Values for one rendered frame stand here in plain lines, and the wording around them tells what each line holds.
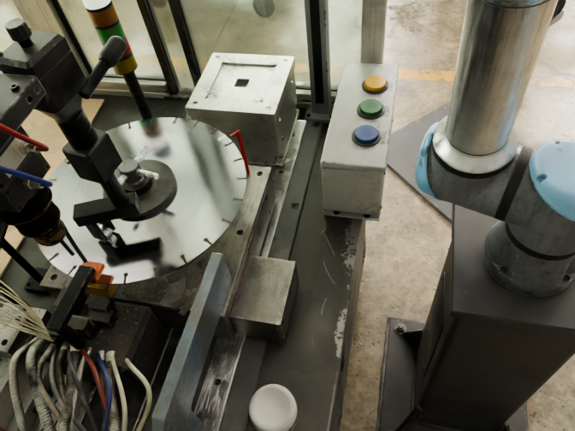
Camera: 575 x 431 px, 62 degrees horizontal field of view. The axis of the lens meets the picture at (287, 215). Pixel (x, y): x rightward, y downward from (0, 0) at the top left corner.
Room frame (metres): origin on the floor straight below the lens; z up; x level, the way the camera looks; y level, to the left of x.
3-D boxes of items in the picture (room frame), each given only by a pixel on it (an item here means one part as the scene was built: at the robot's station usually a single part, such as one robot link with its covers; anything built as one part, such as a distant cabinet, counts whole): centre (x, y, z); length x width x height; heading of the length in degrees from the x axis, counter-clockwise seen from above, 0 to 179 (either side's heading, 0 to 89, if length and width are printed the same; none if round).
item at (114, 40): (0.46, 0.18, 1.21); 0.08 x 0.06 x 0.03; 160
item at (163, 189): (0.51, 0.22, 0.96); 0.11 x 0.11 x 0.03
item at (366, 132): (0.60, -0.16, 0.90); 0.04 x 0.04 x 0.02
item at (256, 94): (0.81, 0.05, 0.82); 0.18 x 0.18 x 0.15; 70
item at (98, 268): (0.33, 0.28, 0.95); 0.10 x 0.03 x 0.07; 160
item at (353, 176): (0.67, -0.17, 0.82); 0.28 x 0.11 x 0.15; 160
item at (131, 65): (0.81, 0.26, 0.98); 0.05 x 0.04 x 0.03; 70
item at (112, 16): (0.81, 0.26, 1.08); 0.05 x 0.04 x 0.03; 70
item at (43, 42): (0.43, 0.22, 1.17); 0.06 x 0.05 x 0.20; 151
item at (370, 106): (0.67, -0.18, 0.90); 0.04 x 0.04 x 0.02
